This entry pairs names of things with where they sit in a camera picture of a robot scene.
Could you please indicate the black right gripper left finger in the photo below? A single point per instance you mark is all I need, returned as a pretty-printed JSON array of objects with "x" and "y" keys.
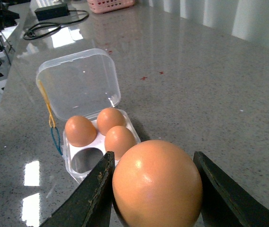
[{"x": 90, "y": 204}]

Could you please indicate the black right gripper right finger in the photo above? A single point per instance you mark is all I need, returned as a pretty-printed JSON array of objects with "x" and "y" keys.
[{"x": 226, "y": 203}]

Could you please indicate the brown egg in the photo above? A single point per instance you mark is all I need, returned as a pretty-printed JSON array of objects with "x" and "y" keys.
[{"x": 156, "y": 184}]

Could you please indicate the brown egg box right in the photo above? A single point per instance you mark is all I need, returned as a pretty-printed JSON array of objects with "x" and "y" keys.
[{"x": 119, "y": 140}]

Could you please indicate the brown egg box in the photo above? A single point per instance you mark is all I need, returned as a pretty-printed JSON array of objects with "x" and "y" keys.
[
  {"x": 109, "y": 118},
  {"x": 80, "y": 131},
  {"x": 119, "y": 140}
]

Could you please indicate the brown egg box left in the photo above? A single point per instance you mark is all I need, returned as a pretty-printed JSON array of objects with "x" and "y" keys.
[{"x": 80, "y": 131}]

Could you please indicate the brown egg box far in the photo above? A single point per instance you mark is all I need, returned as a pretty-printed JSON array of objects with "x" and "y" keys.
[{"x": 109, "y": 118}]

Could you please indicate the clear plastic egg box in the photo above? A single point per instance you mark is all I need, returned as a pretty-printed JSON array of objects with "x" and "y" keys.
[{"x": 82, "y": 83}]

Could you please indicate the yellow and blue rubber band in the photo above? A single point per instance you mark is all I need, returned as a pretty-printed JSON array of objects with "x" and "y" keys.
[{"x": 51, "y": 121}]

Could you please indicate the black power adapter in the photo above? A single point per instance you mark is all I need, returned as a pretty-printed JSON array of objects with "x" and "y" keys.
[{"x": 51, "y": 12}]

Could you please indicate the pink plastic basket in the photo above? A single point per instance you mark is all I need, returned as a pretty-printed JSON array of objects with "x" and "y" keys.
[{"x": 104, "y": 6}]

